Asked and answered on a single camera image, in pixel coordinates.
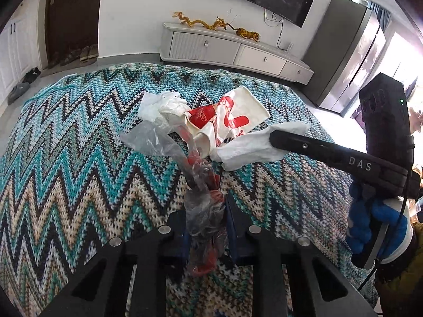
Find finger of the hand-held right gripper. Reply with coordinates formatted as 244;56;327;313
269;129;342;170

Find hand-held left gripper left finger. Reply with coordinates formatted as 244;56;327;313
40;209;190;317

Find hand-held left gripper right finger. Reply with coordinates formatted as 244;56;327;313
225;194;377;317

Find clear red plastic wrapper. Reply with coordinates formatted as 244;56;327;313
119;120;228;278

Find white paper tissue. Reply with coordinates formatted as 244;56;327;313
210;121;311;171

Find person's right forearm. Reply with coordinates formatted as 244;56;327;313
374;221;423;317

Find person's right hand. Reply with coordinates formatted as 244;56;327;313
345;181;416;265

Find white red printed plastic bag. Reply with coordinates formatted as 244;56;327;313
198;86;271;146

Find grey refrigerator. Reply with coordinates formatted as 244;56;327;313
302;0;395;118

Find crushed red white paper cup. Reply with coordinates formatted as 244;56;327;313
183;104;222;157

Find blue curtain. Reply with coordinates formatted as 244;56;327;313
367;1;394;30

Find golden tiger figurine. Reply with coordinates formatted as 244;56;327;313
235;27;261;42

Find zigzag knitted blanket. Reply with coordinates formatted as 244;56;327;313
0;63;379;317

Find white grey television cabinet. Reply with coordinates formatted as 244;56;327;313
159;22;315;85

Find crumpled white plastic bag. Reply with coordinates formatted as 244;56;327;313
137;92;190;129

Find short golden dragon figurine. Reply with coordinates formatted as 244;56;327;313
211;16;232;32

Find long golden dragon figurine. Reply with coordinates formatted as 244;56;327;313
172;11;213;31

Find brown shoes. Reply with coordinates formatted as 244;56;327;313
59;45;99;67

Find grey slippers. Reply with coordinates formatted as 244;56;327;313
7;82;31;104

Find black shoes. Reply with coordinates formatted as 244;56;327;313
22;67;42;84

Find dark brown entrance door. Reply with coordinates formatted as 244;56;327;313
44;0;105;70

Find white shoe cabinet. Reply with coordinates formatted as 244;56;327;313
0;0;43;104

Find hanging television cables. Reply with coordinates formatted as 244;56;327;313
263;8;285;45

